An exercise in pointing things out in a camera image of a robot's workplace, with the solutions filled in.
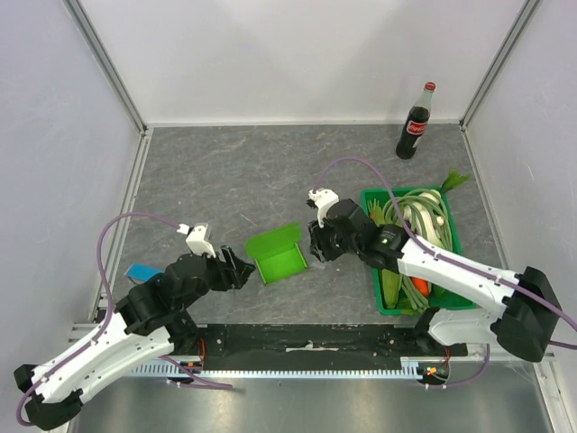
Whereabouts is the orange carrot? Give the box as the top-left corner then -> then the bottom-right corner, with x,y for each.
410,277 -> 431,298

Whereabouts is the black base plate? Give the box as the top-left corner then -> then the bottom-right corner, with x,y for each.
171,324 -> 468,372

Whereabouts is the grey cable duct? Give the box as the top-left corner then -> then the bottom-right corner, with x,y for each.
127,360 -> 423,380

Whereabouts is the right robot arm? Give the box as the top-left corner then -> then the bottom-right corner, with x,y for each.
307,189 -> 561,363

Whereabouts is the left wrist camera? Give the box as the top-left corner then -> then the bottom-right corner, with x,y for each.
177,223 -> 216,258

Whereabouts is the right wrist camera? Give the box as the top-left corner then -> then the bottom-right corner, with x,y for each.
308,189 -> 339,228

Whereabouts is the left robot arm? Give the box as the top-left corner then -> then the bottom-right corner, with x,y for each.
14,246 -> 256,430

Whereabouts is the cola glass bottle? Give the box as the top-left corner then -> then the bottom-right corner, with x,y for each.
396,81 -> 436,160

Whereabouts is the small clear plastic scrap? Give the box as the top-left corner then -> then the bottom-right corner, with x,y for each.
310,262 -> 328,271

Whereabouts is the green paper box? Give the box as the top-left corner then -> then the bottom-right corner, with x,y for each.
245,222 -> 307,285

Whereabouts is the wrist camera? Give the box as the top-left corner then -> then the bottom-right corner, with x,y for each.
177,223 -> 216,258
308,189 -> 339,228

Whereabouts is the green long beans bundle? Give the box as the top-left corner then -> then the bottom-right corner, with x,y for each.
380,189 -> 453,314

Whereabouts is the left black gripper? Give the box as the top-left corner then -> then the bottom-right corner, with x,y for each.
176,244 -> 256,311

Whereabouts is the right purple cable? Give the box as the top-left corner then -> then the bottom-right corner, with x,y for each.
313,156 -> 577,389

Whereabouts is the blue small box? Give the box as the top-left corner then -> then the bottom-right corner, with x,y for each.
124,263 -> 164,284

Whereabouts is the green plastic tray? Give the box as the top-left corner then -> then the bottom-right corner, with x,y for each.
360,186 -> 478,317

